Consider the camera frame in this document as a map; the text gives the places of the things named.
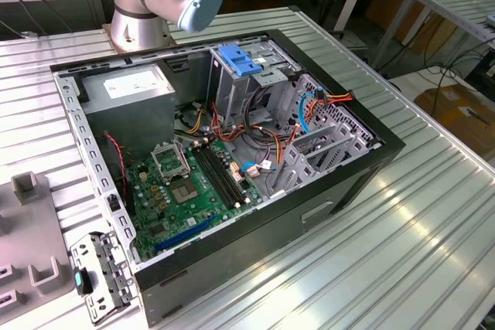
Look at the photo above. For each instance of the metal slot retention bracket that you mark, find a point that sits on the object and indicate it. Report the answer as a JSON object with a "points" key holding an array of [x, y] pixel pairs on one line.
{"points": [[112, 268]]}

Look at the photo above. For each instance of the CPU socket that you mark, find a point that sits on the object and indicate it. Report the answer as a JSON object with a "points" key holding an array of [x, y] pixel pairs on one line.
{"points": [[185, 192]]}

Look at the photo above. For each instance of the black RAM slot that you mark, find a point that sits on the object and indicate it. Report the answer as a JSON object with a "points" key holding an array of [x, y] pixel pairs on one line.
{"points": [[218, 175], [214, 177], [222, 174], [227, 172]]}

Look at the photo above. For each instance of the green motherboard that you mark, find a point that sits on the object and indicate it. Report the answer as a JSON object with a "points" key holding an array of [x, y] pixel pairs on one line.
{"points": [[205, 210]]}

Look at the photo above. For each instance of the blue plastic drive latch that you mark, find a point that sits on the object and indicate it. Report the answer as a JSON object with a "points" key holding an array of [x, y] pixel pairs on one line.
{"points": [[237, 61]]}

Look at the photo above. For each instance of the grey parts rack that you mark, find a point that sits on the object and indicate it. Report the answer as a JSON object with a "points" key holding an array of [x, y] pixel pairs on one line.
{"points": [[35, 229]]}

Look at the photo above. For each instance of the black case fan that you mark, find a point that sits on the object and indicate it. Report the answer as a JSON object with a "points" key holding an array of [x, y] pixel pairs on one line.
{"points": [[116, 183]]}

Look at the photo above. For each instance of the grey optical drive cage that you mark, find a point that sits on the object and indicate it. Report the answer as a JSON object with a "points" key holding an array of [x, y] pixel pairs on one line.
{"points": [[228, 90]]}

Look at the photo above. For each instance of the thin metal locking lever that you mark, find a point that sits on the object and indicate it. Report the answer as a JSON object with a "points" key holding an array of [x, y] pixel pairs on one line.
{"points": [[186, 158]]}

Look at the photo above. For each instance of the metal slat side table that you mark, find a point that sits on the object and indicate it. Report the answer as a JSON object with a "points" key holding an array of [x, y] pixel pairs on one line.
{"points": [[452, 3]]}

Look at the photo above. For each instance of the blue expansion slot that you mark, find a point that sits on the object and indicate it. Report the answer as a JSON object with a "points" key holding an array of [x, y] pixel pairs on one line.
{"points": [[185, 234]]}

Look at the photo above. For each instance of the grey power supply unit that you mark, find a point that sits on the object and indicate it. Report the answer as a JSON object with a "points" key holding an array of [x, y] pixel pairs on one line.
{"points": [[127, 121]]}

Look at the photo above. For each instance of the black open PC case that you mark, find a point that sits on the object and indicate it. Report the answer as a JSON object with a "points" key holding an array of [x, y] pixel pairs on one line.
{"points": [[251, 245]]}

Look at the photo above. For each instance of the grey metal disk bay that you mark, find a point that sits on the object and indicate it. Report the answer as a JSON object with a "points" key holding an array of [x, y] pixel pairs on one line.
{"points": [[340, 113]]}

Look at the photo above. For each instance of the brown cardboard box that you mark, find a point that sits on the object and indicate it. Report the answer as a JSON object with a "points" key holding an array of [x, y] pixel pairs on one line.
{"points": [[456, 121]]}

